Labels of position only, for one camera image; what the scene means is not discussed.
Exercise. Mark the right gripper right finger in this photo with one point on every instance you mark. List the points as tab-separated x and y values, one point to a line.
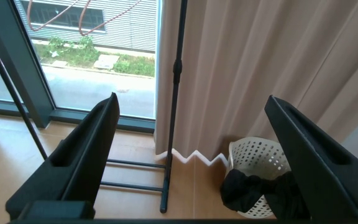
315	174

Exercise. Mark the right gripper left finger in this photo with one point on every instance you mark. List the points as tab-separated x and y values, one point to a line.
85	168

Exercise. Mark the white laundry basket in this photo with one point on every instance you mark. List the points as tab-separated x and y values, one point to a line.
253	152

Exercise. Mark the heap of black clothes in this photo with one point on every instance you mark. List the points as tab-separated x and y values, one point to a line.
244	189

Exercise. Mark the black clothes rack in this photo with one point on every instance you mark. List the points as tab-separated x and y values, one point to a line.
177	71

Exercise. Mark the pink clothes hanger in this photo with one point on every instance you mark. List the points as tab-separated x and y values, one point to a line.
29	15
113	18

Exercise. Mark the window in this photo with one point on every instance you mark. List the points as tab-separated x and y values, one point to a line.
89	87

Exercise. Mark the beige curtain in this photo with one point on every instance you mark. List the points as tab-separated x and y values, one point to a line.
244	77

